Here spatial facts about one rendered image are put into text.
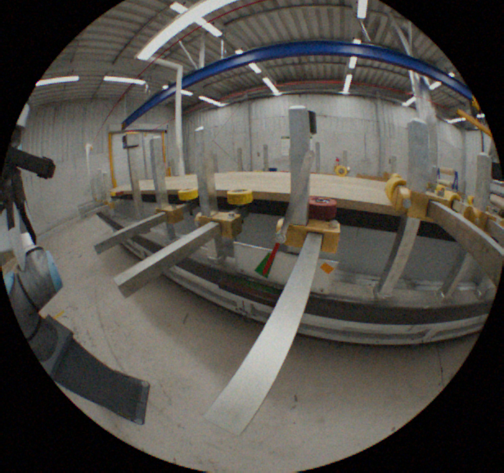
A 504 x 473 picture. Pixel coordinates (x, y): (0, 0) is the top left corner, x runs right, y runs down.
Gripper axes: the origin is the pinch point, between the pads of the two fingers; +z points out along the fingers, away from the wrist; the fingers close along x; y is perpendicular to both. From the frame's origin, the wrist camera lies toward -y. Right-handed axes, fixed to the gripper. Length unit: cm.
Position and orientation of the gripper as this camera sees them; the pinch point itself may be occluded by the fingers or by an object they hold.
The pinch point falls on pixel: (33, 254)
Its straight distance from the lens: 36.8
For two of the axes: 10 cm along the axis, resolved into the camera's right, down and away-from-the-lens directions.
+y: -4.1, 3.5, -8.4
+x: 9.1, 1.1, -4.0
